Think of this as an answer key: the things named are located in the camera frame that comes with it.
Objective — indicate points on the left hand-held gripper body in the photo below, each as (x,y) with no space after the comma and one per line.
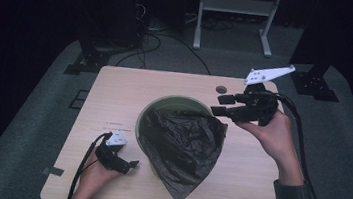
(112,159)

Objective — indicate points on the round table grommet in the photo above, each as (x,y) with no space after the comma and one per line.
(221,89)

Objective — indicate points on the person's left hand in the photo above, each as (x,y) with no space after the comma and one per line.
(93,179)

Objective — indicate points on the green round bin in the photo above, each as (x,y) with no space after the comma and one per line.
(163,106)

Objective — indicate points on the black garbage bag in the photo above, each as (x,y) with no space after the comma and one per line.
(183,140)

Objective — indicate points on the person's right hand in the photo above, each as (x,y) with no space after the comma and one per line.
(277,137)

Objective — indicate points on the white metal stand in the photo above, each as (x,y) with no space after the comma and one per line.
(237,5)

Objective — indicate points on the black stand base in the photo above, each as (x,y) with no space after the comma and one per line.
(90,59)
(313,85)

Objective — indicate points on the black equipment cabinet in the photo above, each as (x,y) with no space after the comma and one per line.
(114,12)

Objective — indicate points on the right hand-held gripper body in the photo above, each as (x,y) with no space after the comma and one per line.
(259,109)

